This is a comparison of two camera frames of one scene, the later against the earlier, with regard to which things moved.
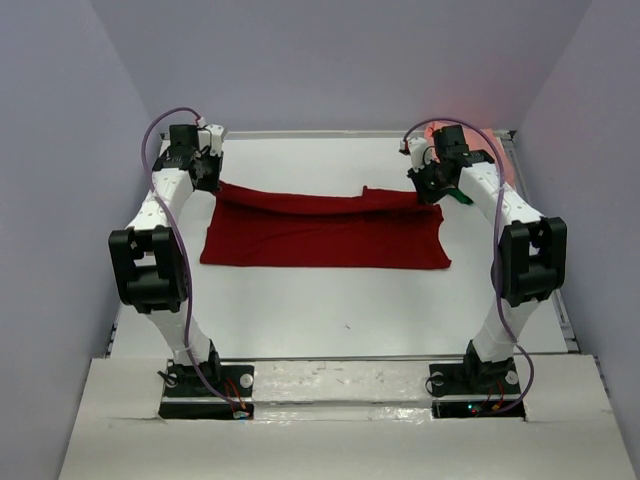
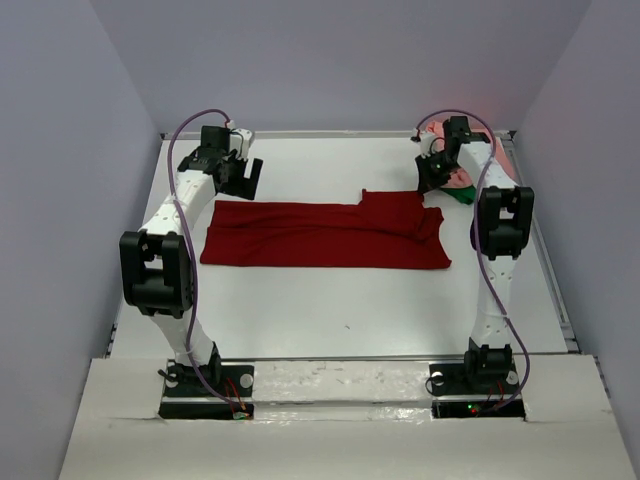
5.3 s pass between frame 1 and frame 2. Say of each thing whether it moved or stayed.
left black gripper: moved
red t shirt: stayed
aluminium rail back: stayed
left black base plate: stayed
